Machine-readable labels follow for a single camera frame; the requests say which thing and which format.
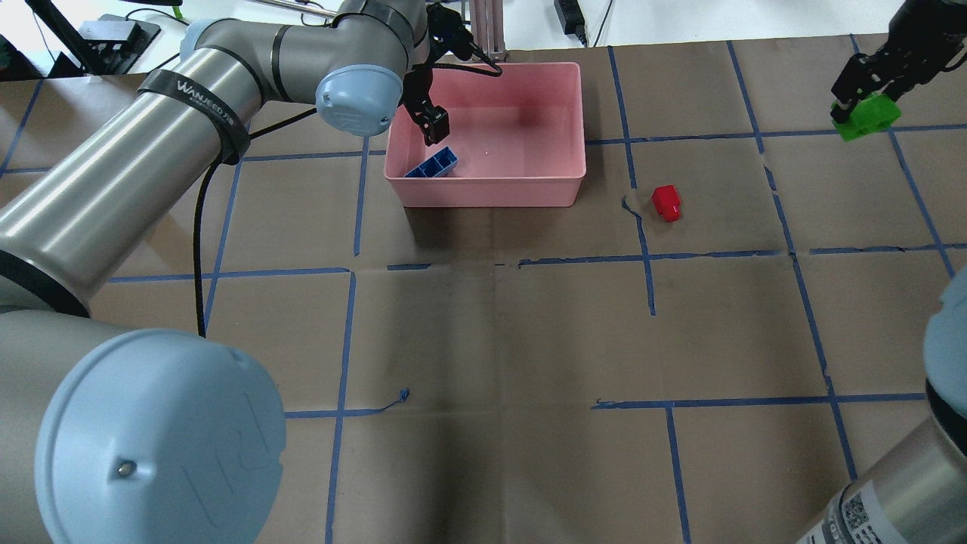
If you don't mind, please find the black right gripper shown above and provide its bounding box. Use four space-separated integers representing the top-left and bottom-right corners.
831 1 966 124

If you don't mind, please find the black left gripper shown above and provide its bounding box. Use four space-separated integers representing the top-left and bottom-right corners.
408 4 503 147

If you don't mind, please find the green toy block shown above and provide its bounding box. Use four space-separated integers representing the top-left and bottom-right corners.
831 94 902 142

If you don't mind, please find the blue toy block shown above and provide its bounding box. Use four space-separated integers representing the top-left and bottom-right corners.
405 146 459 178

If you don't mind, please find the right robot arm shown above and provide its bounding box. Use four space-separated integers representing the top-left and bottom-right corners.
800 1 966 543

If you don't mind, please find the black power adapter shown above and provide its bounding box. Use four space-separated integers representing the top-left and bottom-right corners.
552 0 589 48

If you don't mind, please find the red toy block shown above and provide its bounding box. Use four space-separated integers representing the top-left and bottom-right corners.
650 184 681 223

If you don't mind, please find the aluminium frame post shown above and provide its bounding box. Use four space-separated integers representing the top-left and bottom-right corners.
468 0 507 61

